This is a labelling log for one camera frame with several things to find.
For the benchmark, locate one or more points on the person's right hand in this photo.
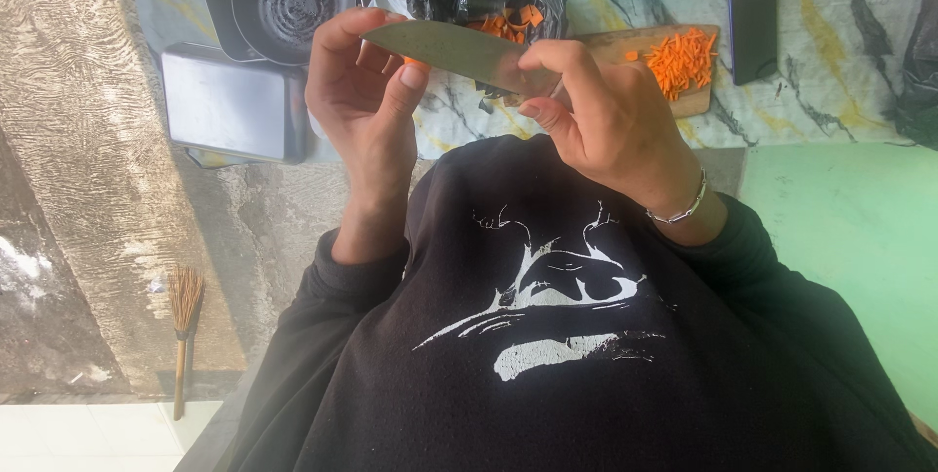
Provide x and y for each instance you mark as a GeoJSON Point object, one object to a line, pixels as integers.
{"type": "Point", "coordinates": [630, 127]}

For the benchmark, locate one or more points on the person's left hand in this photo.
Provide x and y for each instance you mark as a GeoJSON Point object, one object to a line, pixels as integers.
{"type": "Point", "coordinates": [352, 113]}

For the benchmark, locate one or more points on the steel kitchen knife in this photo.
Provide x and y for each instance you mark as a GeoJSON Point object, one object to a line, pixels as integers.
{"type": "Point", "coordinates": [462, 54]}

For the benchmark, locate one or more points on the small carrot piece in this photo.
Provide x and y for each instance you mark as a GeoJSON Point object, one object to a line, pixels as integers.
{"type": "Point", "coordinates": [414, 61]}

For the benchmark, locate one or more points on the pile of carrot sticks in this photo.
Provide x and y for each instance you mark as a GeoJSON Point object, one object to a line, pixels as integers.
{"type": "Point", "coordinates": [681, 61]}

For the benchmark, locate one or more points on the wooden cutting board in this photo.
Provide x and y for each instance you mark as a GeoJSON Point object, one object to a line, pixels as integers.
{"type": "Point", "coordinates": [623, 43]}

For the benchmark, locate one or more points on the white plastic bag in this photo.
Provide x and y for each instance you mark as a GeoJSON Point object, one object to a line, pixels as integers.
{"type": "Point", "coordinates": [387, 3]}

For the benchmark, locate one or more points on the flat rectangular steel tray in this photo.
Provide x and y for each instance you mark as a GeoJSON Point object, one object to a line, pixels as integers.
{"type": "Point", "coordinates": [231, 102]}

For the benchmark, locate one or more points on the dark smartphone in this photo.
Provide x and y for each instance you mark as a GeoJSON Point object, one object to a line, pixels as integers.
{"type": "Point", "coordinates": [753, 32]}

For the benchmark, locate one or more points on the carrot scraps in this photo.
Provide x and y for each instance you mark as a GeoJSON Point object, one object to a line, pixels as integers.
{"type": "Point", "coordinates": [505, 23]}

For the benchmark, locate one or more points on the marble-pattern table cover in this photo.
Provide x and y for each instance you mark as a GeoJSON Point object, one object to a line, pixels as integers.
{"type": "Point", "coordinates": [828, 54]}

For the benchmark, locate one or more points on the straw hand broom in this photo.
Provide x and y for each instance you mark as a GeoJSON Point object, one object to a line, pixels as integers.
{"type": "Point", "coordinates": [183, 311]}

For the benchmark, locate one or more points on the crumpled black bag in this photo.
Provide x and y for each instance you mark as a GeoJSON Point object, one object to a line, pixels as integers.
{"type": "Point", "coordinates": [920, 69]}

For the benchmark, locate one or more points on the black printed sweatshirt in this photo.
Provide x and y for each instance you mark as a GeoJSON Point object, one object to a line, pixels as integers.
{"type": "Point", "coordinates": [513, 421]}

